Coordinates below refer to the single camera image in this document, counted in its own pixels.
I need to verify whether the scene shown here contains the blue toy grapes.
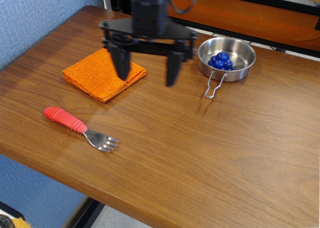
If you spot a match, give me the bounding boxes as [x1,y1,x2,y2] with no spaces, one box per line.
[207,52,234,71]

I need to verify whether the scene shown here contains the orange panel black frame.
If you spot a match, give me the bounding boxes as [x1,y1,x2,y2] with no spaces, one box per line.
[111,0,320,57]

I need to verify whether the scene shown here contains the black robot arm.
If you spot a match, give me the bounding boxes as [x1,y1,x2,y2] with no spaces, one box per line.
[99,0,198,87]

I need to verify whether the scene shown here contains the steel pan with handle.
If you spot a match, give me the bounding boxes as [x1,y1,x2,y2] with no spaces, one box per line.
[197,37,257,98]

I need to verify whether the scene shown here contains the orange cloth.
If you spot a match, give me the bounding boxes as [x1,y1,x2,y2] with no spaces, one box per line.
[62,48,146,103]

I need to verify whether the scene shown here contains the black table leg frame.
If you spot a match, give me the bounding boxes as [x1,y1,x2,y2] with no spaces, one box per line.
[61,197,105,228]

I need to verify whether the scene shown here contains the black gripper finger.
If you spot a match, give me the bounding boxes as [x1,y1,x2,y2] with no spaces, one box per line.
[166,53,184,87]
[107,44,131,81]

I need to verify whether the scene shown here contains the red-handled metal fork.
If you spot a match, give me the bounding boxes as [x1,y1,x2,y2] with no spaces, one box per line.
[43,107,119,152]

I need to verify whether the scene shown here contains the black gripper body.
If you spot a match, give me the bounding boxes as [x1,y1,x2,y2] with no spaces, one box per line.
[99,0,197,60]

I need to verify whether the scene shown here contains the yellow black object corner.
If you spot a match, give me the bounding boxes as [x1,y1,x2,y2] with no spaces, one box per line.
[0,202,32,228]

